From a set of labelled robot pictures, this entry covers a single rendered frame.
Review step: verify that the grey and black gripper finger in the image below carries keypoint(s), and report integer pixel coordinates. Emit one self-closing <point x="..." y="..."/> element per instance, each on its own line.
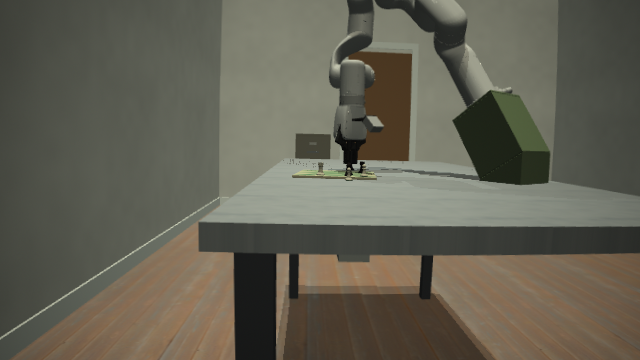
<point x="355" y="148"/>
<point x="347" y="157"/>

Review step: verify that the green and cream chessboard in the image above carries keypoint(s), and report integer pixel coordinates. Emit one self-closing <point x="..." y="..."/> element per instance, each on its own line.
<point x="333" y="175"/>

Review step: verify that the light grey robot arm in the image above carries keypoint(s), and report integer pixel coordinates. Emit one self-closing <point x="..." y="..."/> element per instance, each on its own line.
<point x="448" y="19"/>

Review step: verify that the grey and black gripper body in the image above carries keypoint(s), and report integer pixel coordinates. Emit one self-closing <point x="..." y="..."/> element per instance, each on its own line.
<point x="350" y="130"/>

